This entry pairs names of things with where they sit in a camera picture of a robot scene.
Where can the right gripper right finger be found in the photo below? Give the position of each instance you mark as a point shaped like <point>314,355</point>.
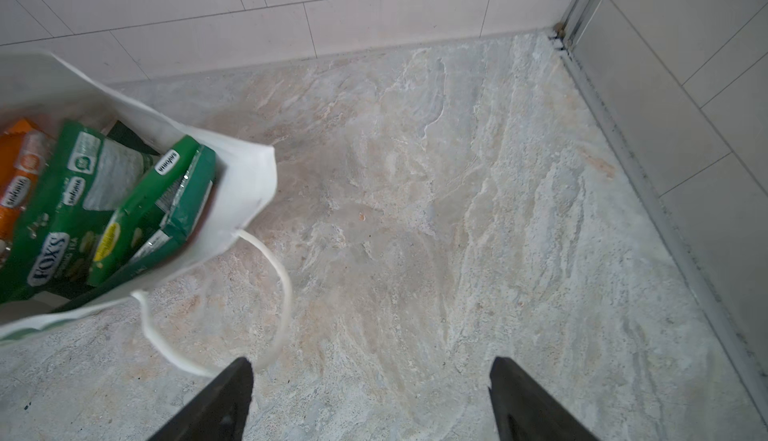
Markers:
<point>524,410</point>

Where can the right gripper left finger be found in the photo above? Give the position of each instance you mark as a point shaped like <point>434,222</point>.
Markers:
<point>218,412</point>

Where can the green fox's candy bag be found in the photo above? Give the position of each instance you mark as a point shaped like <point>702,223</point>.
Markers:
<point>175,228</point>
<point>139,215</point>

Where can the green Fox's spring tea bag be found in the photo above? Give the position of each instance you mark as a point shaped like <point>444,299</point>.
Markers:
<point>88,176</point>

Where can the orange Fox's fruits candy bag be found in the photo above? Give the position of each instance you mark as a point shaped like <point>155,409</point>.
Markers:
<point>25,149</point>

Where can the white flowered paper bag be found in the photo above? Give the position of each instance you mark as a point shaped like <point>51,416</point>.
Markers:
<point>48,91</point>

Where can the dark green snack packet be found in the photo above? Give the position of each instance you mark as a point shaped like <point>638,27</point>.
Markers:
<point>124,135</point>

